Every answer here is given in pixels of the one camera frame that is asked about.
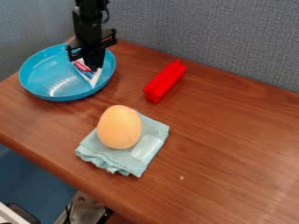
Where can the red plastic block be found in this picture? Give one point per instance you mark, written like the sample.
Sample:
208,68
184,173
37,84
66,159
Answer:
164,81

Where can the blue plate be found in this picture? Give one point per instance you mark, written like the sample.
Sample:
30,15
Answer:
49,77

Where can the dark object at corner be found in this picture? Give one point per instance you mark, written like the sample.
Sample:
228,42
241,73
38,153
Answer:
12,214

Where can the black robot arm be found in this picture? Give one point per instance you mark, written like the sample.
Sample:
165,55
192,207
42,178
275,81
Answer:
94,5

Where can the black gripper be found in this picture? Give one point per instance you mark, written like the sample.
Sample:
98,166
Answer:
92,39

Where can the orange egg-shaped sponge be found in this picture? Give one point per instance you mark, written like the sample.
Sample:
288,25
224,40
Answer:
118,127

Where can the white toothpaste tube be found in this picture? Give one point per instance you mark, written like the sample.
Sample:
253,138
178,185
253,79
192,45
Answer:
89,76

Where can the table leg frame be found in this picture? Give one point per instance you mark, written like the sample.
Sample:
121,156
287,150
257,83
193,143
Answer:
84,211

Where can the light blue folded cloth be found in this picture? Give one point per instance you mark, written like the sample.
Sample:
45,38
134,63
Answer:
132,160

